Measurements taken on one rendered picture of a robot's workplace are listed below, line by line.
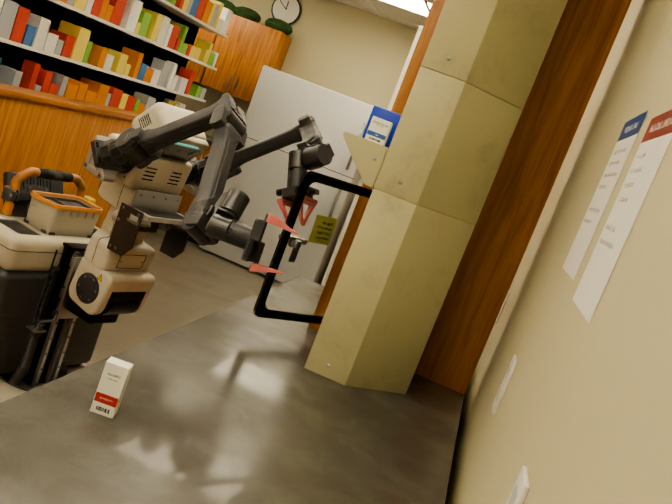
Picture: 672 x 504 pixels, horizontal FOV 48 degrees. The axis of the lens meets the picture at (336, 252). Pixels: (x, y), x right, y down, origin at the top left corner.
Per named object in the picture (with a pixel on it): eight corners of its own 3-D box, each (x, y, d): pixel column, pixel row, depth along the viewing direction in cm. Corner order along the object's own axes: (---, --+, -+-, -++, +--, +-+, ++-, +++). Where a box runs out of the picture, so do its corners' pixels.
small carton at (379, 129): (384, 146, 192) (393, 123, 191) (383, 145, 187) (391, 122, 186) (366, 139, 193) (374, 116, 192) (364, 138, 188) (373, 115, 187)
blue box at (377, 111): (401, 152, 206) (414, 121, 205) (396, 151, 196) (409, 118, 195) (367, 139, 208) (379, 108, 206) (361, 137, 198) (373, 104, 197)
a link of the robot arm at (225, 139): (234, 136, 213) (211, 109, 206) (251, 129, 210) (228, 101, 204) (201, 253, 185) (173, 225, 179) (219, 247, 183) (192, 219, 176)
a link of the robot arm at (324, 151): (320, 164, 214) (307, 137, 212) (350, 156, 206) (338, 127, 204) (295, 182, 206) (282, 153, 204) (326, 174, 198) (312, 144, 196)
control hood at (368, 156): (392, 188, 210) (405, 154, 209) (373, 188, 178) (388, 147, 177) (354, 173, 212) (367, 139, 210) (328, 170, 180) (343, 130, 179)
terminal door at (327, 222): (335, 326, 215) (386, 194, 209) (252, 316, 194) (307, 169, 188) (333, 324, 216) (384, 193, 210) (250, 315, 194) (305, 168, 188)
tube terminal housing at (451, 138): (413, 377, 213) (520, 116, 201) (398, 410, 181) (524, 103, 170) (332, 342, 217) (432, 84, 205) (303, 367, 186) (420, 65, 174)
